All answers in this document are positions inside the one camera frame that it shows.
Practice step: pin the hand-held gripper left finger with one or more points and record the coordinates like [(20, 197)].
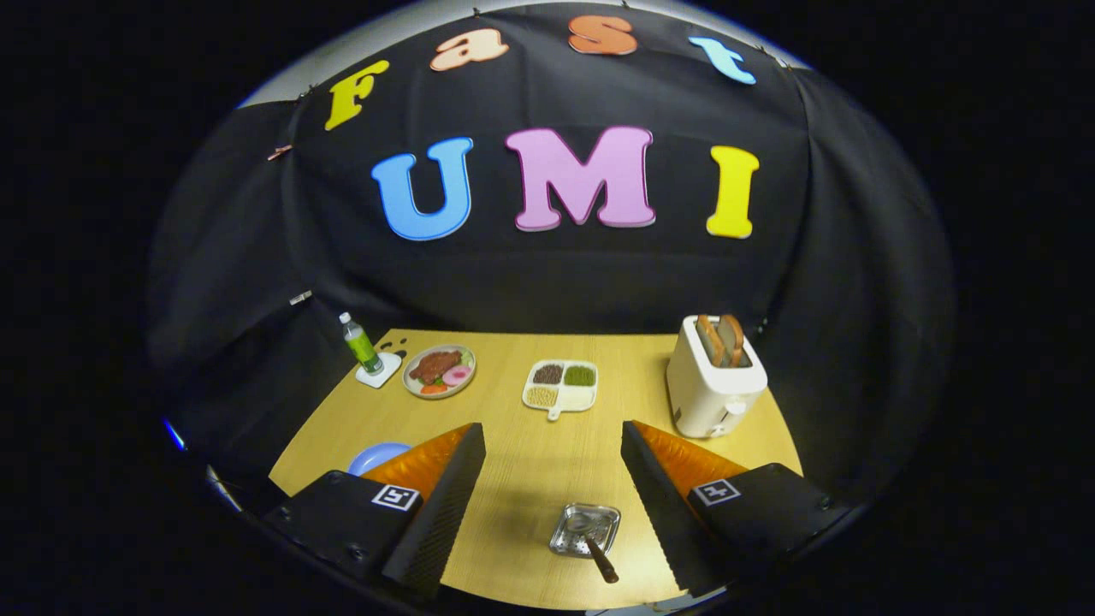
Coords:
[(436, 522)]

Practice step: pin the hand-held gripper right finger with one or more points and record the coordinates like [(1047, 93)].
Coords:
[(663, 522)]

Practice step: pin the blue round plate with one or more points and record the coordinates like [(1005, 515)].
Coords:
[(372, 455)]

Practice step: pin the cream toaster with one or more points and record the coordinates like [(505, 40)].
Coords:
[(706, 402)]

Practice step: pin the orange carrot slice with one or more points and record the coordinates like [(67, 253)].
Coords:
[(433, 388)]

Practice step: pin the beige round food plate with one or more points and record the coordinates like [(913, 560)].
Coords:
[(411, 385)]

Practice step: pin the white divided dish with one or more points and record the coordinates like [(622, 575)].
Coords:
[(582, 400)]

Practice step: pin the pink ham slice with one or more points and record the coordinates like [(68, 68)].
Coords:
[(457, 375)]

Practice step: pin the brown steak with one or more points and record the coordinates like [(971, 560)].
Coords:
[(435, 365)]

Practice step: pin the white square coaster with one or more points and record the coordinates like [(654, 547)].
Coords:
[(389, 372)]

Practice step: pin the pile of yellow soybeans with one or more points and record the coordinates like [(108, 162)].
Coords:
[(541, 396)]

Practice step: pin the pile of green beans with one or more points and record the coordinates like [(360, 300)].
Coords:
[(579, 376)]

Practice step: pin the pile of dark red beans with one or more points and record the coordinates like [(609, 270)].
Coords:
[(547, 374)]

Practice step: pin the toast bread slice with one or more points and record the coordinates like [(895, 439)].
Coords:
[(732, 338), (708, 340)]

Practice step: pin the green label drink bottle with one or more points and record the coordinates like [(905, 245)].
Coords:
[(362, 346)]

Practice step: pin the silver clip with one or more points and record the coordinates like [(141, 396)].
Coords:
[(300, 297)]

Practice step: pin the copper clip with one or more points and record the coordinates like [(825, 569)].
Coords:
[(279, 152)]

